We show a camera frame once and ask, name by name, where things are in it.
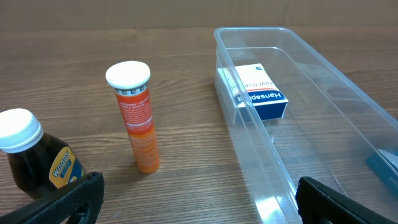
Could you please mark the orange effervescent tablet tube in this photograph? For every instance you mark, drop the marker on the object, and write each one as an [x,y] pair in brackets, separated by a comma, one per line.
[130,82]

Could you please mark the white blue Hansaplast box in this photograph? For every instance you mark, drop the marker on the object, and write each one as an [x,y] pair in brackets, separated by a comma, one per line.
[268,100]

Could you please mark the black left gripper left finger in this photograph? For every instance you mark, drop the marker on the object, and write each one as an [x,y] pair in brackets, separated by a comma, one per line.
[77,202]

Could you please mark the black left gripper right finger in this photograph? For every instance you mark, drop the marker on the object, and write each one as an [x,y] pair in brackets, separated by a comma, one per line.
[317,203]

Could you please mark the dark Woods syrup bottle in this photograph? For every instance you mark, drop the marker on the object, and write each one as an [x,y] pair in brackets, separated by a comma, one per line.
[40,163]

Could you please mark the blue yellow VapoDrops box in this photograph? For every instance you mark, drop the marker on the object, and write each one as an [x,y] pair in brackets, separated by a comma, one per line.
[385,167]

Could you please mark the clear plastic container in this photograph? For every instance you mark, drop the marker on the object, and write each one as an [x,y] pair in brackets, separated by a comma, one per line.
[329,128]

